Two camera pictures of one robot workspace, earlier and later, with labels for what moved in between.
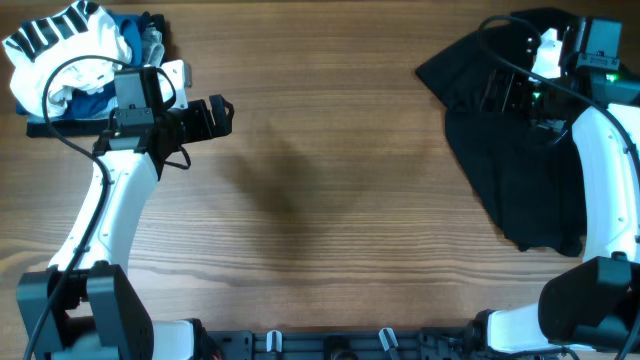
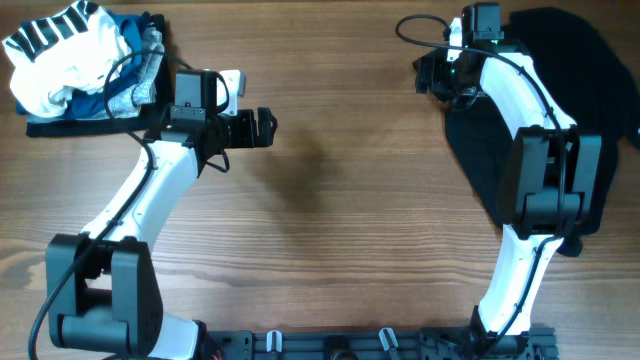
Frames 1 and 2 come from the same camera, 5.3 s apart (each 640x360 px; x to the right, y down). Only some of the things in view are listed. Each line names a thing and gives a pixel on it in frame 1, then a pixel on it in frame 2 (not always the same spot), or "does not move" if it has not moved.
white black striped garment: [32, 54] does not move
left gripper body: [192, 124] to [238, 131]
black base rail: [394, 343] does not move
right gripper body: [524, 100] to [445, 76]
